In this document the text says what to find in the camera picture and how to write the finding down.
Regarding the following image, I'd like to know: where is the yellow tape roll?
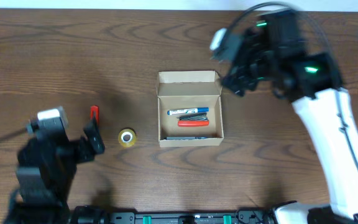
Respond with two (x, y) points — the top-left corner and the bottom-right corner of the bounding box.
(118, 128), (137, 147)

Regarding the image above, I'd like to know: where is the red utility knife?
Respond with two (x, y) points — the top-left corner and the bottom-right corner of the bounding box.
(90, 105), (99, 123)

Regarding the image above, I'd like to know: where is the blue whiteboard marker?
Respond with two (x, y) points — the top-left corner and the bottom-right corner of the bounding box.
(167, 107), (209, 116)

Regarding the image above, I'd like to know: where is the red and black stapler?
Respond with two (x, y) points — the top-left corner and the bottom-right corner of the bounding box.
(177, 113), (209, 128)

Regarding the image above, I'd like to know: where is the black whiteboard marker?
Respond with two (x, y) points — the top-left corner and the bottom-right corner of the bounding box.
(165, 136), (208, 141)

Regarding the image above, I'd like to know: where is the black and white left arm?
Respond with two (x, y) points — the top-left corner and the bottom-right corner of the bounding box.
(4, 117), (105, 223)

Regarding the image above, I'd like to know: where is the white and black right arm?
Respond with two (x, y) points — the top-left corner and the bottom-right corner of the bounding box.
(210, 2), (358, 223)

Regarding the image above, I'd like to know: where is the open cardboard box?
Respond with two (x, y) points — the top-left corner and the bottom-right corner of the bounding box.
(156, 70), (224, 147)

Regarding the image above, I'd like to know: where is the black mounting rail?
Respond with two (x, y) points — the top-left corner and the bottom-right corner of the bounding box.
(68, 205), (278, 224)

